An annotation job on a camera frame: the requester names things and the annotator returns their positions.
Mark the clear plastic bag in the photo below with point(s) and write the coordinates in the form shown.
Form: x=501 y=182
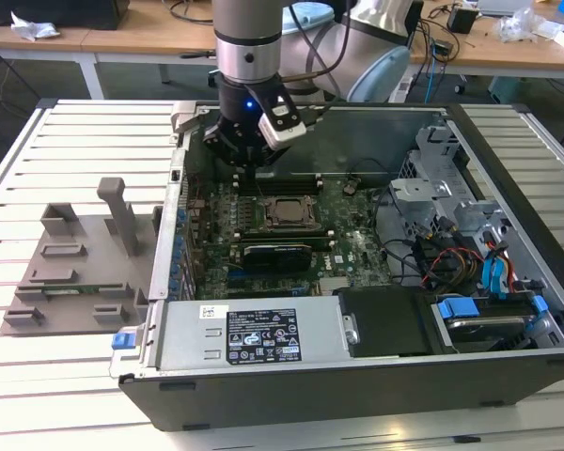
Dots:
x=526 y=26

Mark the black RAM slot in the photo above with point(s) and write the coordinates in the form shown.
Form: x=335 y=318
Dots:
x=282 y=230
x=286 y=175
x=282 y=238
x=282 y=242
x=286 y=180
x=286 y=191
x=286 y=185
x=282 y=234

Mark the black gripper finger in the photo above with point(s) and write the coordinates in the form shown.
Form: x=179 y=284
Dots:
x=221 y=138
x=269 y=157

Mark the blue case latch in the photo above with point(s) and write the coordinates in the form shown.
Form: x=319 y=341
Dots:
x=122 y=340

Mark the CPU socket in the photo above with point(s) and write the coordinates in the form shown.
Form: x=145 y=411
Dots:
x=266 y=224

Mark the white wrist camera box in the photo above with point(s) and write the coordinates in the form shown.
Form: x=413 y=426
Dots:
x=282 y=136

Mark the small black box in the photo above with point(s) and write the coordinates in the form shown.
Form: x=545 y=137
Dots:
x=461 y=20

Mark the silver finned heatsink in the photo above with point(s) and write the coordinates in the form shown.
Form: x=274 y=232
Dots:
x=336 y=285

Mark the hard disk in blue carrier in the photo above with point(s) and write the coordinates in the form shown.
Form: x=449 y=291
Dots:
x=489 y=329

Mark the black plastic shroud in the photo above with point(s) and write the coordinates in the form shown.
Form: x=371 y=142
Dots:
x=380 y=319

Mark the green motherboard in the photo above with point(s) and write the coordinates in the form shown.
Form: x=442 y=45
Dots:
x=352 y=244

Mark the green RAM stick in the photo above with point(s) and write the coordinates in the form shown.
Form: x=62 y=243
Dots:
x=66 y=292

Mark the black open PC case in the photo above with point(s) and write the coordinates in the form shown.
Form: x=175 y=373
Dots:
x=357 y=394

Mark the grey laptop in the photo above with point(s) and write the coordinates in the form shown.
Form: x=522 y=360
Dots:
x=505 y=5

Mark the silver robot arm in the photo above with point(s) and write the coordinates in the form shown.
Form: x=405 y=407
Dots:
x=246 y=28

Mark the large black box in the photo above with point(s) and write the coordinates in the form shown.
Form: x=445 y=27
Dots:
x=51 y=11

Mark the grey power supply unit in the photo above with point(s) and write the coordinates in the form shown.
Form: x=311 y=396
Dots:
x=192 y=338

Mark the blue expansion slot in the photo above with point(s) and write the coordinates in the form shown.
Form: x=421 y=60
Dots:
x=235 y=273

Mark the grey parts rack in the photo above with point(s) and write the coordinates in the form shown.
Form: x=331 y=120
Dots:
x=98 y=277

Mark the silver metal drive cage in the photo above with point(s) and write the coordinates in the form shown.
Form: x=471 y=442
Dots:
x=418 y=192

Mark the crumpled white paper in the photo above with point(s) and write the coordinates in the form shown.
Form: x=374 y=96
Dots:
x=33 y=29

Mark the black graphics card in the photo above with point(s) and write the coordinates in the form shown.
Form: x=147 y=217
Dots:
x=277 y=258

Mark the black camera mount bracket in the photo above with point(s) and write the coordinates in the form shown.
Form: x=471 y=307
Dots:
x=270 y=101

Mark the teal bin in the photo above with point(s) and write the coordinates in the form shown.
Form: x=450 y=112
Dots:
x=503 y=89

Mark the wooden desk with white legs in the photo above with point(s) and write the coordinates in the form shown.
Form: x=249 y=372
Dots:
x=122 y=40

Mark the round coin cell battery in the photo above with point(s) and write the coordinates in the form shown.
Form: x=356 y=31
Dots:
x=350 y=187

